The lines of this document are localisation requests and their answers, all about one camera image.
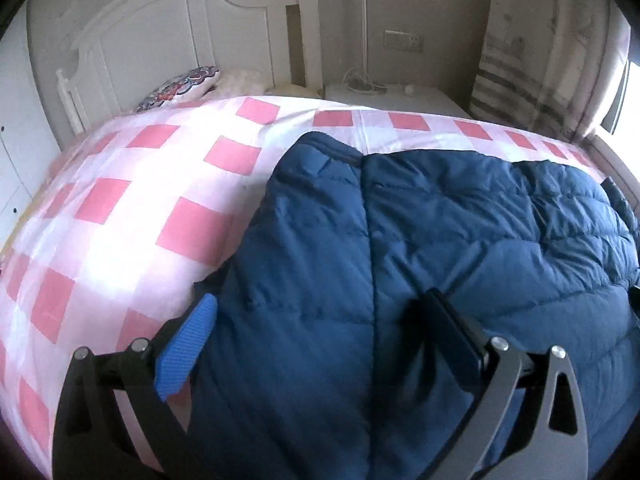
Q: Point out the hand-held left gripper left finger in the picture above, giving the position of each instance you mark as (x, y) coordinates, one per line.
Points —
(187, 345)

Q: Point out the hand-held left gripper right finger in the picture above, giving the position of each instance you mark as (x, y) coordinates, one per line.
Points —
(452, 332)

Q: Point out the blue puffer jacket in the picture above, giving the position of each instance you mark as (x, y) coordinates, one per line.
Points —
(400, 240)

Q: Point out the pink white checked blanket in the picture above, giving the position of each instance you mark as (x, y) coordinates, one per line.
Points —
(150, 200)

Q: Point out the white nightstand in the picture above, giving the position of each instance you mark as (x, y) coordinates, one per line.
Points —
(400, 102)

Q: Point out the brown wooden window ledge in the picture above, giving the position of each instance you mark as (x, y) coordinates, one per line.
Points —
(615, 160)

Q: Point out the patterned round pillow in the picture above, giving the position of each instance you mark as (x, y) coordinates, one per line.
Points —
(177, 87)

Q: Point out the cream pillow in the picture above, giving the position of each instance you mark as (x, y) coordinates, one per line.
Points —
(240, 82)

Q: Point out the white wardrobe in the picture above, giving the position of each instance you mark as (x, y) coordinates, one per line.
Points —
(20, 135)

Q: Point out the printed curtain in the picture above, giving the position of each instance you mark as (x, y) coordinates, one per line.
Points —
(540, 50)

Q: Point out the white pole lamp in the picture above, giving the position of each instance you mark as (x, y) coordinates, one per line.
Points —
(364, 35)

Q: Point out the white wooden headboard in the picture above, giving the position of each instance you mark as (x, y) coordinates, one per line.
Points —
(150, 35)

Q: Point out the dark window frame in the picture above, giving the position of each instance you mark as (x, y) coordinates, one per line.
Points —
(612, 110)

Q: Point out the wall socket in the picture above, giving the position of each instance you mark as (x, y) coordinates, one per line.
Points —
(404, 42)

